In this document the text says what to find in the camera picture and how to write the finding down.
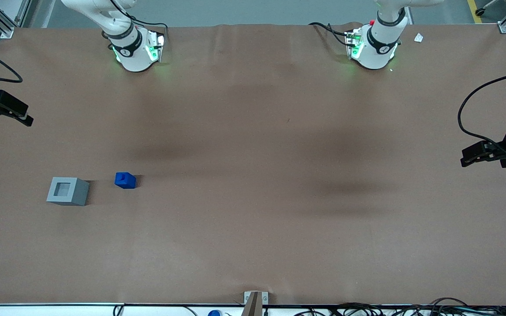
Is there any blue plastic part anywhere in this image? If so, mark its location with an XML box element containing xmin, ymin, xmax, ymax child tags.
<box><xmin>115</xmin><ymin>172</ymin><xmax>137</xmax><ymax>190</ymax></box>

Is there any gray square base block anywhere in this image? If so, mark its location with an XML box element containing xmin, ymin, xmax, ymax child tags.
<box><xmin>46</xmin><ymin>177</ymin><xmax>90</xmax><ymax>206</ymax></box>

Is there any brown table mat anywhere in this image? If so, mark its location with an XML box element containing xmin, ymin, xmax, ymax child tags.
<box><xmin>0</xmin><ymin>22</ymin><xmax>506</xmax><ymax>306</ymax></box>

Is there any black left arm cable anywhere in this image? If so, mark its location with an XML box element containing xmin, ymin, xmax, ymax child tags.
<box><xmin>458</xmin><ymin>69</ymin><xmax>506</xmax><ymax>152</ymax></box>

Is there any black base cable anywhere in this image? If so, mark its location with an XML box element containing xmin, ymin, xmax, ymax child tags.
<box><xmin>128</xmin><ymin>15</ymin><xmax>169</xmax><ymax>42</ymax></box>
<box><xmin>308</xmin><ymin>22</ymin><xmax>353</xmax><ymax>47</ymax></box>

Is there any black cable bundle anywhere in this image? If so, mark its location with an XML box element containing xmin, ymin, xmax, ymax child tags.
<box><xmin>293</xmin><ymin>297</ymin><xmax>506</xmax><ymax>316</ymax></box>

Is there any grey mounting bracket plate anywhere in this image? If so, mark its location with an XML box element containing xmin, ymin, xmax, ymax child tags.
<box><xmin>244</xmin><ymin>291</ymin><xmax>269</xmax><ymax>305</ymax></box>

